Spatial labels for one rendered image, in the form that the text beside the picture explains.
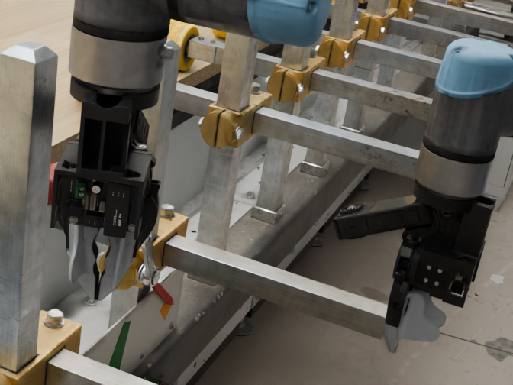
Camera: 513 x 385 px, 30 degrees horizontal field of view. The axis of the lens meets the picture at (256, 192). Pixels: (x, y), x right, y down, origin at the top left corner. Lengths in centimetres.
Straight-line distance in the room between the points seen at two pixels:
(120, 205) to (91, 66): 11
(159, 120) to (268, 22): 39
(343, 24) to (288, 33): 105
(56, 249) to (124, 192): 66
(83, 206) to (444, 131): 38
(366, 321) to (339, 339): 157
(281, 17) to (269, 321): 204
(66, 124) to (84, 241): 53
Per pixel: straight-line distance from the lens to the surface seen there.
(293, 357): 256
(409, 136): 383
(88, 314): 146
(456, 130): 97
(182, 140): 173
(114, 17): 73
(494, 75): 96
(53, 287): 145
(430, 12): 227
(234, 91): 129
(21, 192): 86
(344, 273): 301
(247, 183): 195
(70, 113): 141
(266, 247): 154
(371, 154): 129
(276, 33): 70
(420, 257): 103
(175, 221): 119
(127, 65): 74
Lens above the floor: 140
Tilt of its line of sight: 24 degrees down
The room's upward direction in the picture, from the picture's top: 10 degrees clockwise
